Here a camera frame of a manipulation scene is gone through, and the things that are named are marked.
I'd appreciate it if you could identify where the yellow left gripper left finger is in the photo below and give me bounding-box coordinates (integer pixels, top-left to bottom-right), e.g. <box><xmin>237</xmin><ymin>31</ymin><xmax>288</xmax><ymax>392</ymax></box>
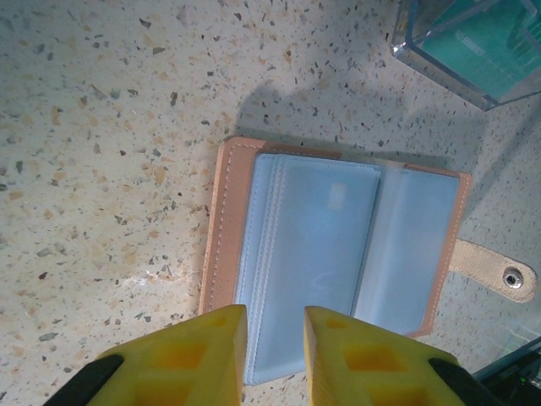
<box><xmin>41</xmin><ymin>304</ymin><xmax>249</xmax><ymax>406</ymax></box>

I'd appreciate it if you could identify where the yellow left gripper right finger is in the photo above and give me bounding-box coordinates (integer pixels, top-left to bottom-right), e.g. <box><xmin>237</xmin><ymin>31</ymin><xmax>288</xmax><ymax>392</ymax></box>
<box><xmin>304</xmin><ymin>306</ymin><xmax>508</xmax><ymax>406</ymax></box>

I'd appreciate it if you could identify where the tan leather card holder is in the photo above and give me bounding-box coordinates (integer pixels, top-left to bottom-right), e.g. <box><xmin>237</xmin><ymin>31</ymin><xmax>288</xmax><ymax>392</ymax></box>
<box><xmin>198</xmin><ymin>134</ymin><xmax>538</xmax><ymax>387</ymax></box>

